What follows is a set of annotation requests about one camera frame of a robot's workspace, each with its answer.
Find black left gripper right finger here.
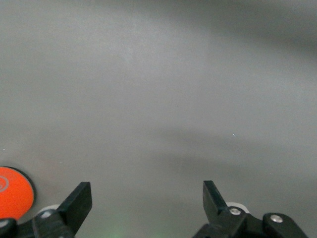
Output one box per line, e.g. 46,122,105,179
193,180,264,238

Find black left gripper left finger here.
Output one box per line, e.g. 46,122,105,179
32,181,93,238

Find orange cylinder with grey lid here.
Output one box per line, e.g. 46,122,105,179
0,166,35,220

